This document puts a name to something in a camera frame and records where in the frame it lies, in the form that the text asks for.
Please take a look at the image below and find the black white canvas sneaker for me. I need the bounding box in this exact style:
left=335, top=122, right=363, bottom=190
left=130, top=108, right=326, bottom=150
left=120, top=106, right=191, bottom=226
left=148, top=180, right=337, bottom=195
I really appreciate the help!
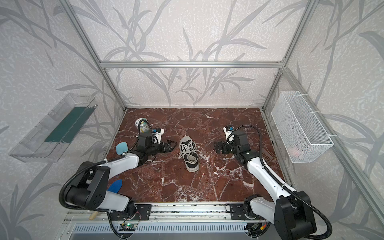
left=179, top=136, right=200, bottom=173

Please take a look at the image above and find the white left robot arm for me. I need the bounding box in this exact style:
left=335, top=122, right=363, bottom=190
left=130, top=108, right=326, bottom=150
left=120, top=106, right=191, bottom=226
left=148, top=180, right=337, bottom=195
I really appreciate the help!
left=59, top=128, right=177, bottom=215

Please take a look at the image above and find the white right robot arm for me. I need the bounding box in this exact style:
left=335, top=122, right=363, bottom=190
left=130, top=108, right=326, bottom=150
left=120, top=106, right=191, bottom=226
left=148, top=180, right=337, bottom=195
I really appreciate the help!
left=214, top=125, right=333, bottom=240

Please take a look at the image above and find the light blue toy shovel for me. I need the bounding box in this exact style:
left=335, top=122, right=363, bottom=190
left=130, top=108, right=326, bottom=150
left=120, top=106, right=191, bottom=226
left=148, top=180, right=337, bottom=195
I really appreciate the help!
left=116, top=142, right=129, bottom=156

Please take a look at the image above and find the blue toy spatula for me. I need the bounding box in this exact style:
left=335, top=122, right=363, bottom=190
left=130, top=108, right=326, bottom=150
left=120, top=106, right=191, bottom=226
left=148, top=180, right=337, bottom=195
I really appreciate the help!
left=108, top=180, right=123, bottom=194

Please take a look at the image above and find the pink object in basket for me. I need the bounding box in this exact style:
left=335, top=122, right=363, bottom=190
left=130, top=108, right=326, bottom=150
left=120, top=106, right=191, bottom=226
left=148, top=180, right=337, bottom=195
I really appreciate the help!
left=288, top=147, right=302, bottom=158

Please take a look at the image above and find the green circuit board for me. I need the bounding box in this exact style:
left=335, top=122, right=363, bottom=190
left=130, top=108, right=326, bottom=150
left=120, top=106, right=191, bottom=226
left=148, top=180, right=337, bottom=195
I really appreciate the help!
left=118, top=223, right=139, bottom=233

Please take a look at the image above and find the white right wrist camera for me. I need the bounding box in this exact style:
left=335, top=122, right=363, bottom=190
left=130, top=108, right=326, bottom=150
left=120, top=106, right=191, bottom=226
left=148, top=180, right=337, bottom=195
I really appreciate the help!
left=223, top=125, right=235, bottom=143

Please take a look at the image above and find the white wire mesh basket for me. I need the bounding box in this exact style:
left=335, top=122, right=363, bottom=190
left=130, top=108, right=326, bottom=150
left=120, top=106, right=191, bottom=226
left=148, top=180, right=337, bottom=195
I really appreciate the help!
left=271, top=91, right=334, bottom=164

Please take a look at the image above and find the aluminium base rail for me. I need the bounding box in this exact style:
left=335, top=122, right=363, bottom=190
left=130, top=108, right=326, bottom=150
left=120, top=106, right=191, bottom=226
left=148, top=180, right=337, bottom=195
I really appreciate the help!
left=61, top=200, right=277, bottom=224

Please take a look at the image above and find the aluminium horizontal frame bar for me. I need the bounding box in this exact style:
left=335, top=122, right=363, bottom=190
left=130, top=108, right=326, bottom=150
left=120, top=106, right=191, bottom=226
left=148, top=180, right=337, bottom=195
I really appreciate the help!
left=100, top=61, right=283, bottom=69

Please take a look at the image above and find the clear plastic wall tray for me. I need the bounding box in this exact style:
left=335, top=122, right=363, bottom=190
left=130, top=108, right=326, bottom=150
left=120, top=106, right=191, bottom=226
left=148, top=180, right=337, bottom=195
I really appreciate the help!
left=9, top=94, right=98, bottom=163

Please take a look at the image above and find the aluminium frame post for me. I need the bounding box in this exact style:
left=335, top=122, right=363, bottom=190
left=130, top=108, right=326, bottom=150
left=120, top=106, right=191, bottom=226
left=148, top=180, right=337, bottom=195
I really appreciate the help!
left=261, top=0, right=319, bottom=110

